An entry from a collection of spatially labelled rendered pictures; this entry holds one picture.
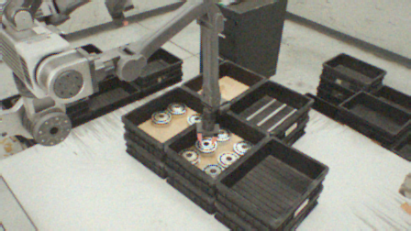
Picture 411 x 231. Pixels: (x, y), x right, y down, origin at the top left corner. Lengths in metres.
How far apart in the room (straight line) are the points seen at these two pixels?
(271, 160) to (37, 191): 1.07
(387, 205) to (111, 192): 1.26
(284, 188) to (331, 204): 0.27
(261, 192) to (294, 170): 0.21
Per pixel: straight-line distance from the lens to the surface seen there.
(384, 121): 2.90
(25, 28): 1.36
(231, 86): 2.30
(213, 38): 1.49
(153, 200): 1.80
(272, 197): 1.67
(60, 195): 1.90
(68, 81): 1.18
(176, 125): 1.98
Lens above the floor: 2.06
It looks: 37 degrees down
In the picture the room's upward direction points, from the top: 2 degrees clockwise
